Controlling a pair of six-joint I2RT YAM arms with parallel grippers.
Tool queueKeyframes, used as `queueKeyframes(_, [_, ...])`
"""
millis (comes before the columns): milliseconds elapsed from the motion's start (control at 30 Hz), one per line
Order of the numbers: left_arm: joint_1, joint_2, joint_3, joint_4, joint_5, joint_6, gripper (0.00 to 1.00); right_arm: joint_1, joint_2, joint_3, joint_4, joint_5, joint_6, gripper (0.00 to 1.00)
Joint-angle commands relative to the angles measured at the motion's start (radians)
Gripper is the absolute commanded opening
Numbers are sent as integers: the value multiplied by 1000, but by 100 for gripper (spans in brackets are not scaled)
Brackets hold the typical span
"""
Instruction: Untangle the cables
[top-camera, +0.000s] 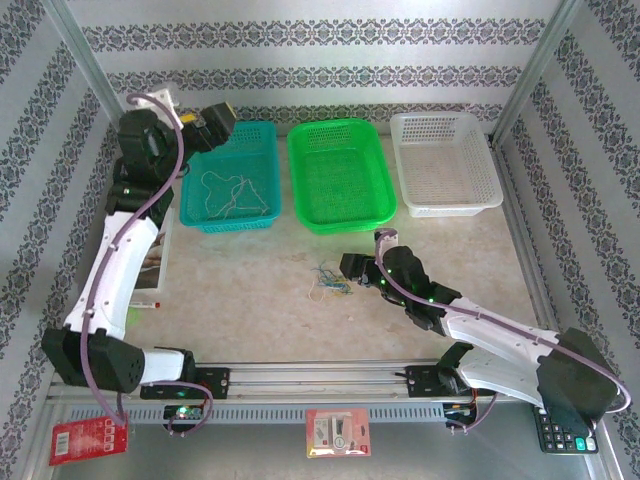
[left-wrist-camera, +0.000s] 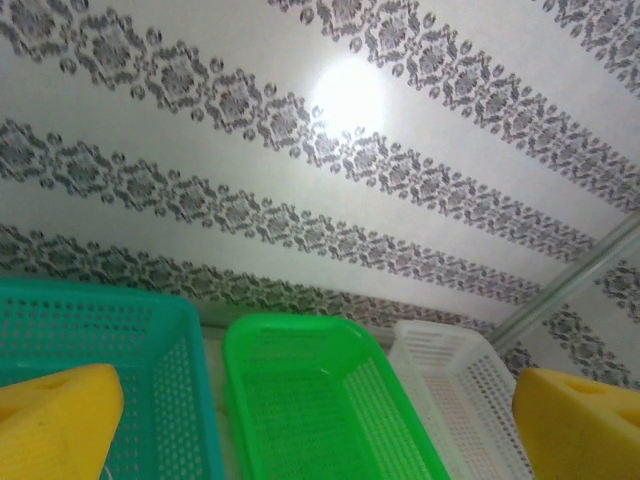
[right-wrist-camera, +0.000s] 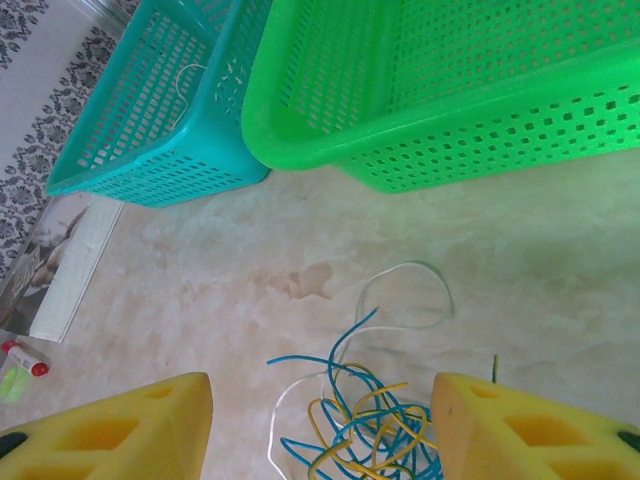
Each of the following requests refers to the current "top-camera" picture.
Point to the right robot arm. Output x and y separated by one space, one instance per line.
500 335

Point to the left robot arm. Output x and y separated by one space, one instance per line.
115 270

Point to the teal plastic basket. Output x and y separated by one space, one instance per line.
235 165

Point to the green plastic basket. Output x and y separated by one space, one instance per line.
340 175

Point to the paperback book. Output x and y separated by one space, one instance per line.
155 260

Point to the white plastic basket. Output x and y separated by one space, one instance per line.
445 165

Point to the small circuit board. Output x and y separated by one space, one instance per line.
182 412
457 410

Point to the pink flash drive package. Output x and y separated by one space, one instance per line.
337 432

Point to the red marker pen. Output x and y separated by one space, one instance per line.
145 304

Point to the black desk calculator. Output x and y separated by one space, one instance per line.
565 440

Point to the red packaging card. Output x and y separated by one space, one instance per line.
85 442

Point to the aluminium frame post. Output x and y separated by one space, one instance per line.
535 75
96 75

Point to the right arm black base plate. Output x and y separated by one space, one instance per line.
422 380

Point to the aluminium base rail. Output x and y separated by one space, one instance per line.
320 377

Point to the aluminium frame side rail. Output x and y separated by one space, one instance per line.
520 225

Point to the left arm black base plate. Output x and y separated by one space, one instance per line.
215 382

